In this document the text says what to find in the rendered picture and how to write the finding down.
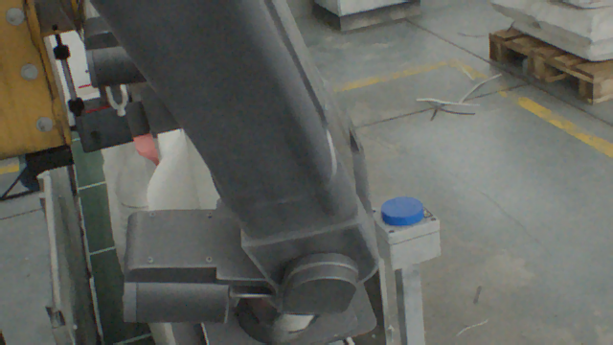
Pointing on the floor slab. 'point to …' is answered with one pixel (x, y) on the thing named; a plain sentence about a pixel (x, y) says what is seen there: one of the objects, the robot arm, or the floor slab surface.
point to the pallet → (555, 63)
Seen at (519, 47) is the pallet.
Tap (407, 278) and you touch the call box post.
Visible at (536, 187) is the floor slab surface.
